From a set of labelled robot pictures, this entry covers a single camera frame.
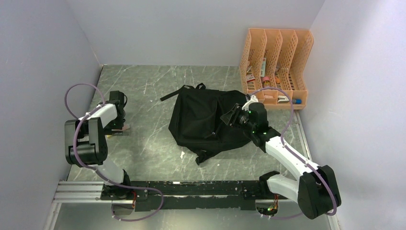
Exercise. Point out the grey blue sharpener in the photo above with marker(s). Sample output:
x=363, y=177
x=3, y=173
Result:
x=296, y=101

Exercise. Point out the black student backpack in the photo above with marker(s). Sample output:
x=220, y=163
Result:
x=196, y=120

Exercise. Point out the white stapler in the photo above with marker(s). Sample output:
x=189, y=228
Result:
x=283, y=100

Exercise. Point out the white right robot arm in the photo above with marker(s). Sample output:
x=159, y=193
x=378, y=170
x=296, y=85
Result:
x=314, y=188

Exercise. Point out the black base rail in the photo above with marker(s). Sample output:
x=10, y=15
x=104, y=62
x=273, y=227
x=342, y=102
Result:
x=149, y=195

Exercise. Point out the white red staples box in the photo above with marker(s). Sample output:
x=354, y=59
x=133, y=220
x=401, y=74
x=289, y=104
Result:
x=250, y=78

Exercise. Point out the tall white green box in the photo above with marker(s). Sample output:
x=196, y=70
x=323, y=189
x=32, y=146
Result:
x=263, y=67

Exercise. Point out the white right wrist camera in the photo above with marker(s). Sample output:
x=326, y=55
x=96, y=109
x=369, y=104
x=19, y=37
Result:
x=250, y=99

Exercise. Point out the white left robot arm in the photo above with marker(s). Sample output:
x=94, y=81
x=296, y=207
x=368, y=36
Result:
x=91, y=142

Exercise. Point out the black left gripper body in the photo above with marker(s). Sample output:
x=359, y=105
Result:
x=117, y=124

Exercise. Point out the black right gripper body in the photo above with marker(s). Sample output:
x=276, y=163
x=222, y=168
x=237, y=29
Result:
x=240, y=118

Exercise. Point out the pink yellow highlighter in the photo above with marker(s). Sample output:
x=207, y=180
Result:
x=118, y=131

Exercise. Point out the orange plastic desk organizer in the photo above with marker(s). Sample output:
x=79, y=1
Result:
x=286, y=52

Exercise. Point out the pink bottle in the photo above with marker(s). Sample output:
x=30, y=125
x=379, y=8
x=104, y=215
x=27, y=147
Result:
x=266, y=82

